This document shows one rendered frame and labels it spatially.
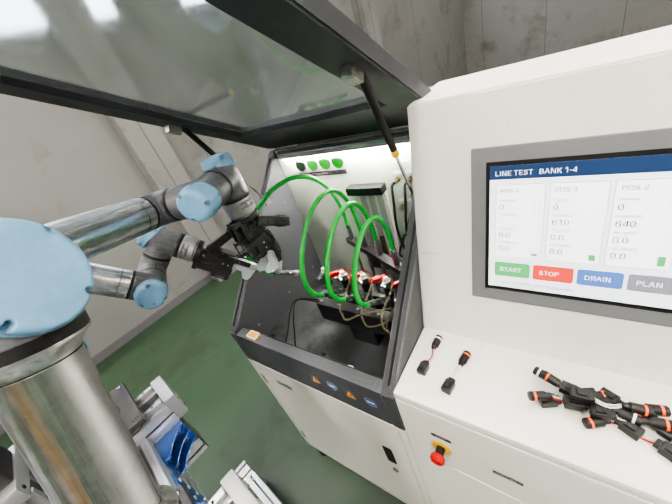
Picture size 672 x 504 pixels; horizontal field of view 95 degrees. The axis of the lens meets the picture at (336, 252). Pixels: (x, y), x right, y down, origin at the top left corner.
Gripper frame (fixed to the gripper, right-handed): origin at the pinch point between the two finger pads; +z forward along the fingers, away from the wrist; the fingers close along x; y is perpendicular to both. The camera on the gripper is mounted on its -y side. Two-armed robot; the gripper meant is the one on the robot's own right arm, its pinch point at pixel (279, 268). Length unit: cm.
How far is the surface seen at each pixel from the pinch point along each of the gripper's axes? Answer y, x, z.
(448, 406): 9, 49, 25
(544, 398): 2, 66, 22
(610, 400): -3, 77, 23
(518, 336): -12, 60, 21
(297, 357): 10.2, 2.1, 27.9
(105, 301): 7, -275, 76
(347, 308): -11.1, 9.5, 24.9
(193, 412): 30, -128, 123
